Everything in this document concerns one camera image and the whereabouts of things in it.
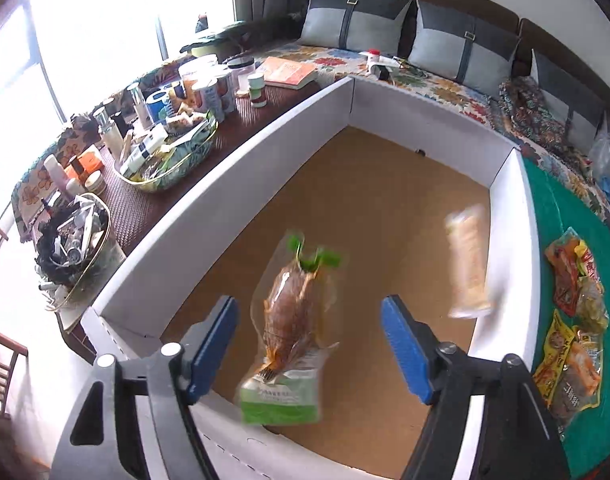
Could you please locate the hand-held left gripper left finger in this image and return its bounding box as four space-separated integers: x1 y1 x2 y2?
52 295 241 480

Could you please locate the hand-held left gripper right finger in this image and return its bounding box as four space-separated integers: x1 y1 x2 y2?
381 295 570 480

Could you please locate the green label snack packet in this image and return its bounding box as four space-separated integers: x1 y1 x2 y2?
237 230 343 426

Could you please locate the beige snack packet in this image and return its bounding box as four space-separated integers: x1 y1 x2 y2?
445 204 492 318

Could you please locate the white cardboard box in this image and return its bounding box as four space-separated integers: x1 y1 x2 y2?
80 77 540 480

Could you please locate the yellow snack packet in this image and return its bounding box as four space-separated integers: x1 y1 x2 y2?
534 310 576 403

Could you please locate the red fish snack packet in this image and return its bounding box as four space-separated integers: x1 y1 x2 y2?
545 229 600 317

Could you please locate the brown snack packet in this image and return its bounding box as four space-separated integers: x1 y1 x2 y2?
549 374 602 427

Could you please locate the glass bowl of dark items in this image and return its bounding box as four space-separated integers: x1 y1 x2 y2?
34 192 112 287

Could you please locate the glass tray green rim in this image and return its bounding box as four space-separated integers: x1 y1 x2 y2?
112 110 220 195

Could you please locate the wooden chair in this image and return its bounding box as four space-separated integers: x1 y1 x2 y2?
0 210 29 417

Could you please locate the blue white tube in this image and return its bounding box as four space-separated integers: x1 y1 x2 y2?
119 125 169 177

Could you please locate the orange box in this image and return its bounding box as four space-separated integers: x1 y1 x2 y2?
66 152 106 181

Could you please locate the brown woven side table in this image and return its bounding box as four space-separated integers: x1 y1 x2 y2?
15 60 337 311

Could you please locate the printed drink can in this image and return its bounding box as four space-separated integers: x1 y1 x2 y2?
192 72 237 122

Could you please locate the clear tall bottle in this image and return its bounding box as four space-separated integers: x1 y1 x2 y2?
126 82 151 132

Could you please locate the small green lid jar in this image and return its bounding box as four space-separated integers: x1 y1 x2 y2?
247 72 267 109

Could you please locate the dark patterned cushion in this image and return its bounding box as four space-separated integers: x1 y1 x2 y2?
499 77 592 155

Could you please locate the large clear jar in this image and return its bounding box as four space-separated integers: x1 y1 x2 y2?
178 55 221 111

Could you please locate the clear plastic bag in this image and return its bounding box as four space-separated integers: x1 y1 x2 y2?
587 132 610 187

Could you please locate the black lid jar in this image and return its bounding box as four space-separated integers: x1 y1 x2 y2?
227 57 256 97

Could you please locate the orange book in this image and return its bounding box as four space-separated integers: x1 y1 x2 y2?
257 56 320 91

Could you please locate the grey two-tone pillow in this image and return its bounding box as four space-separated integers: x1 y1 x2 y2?
299 0 414 57
409 0 522 87
529 49 606 153

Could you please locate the dark green hat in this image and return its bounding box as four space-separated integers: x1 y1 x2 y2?
179 21 252 57

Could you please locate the window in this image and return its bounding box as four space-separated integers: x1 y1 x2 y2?
0 0 237 171

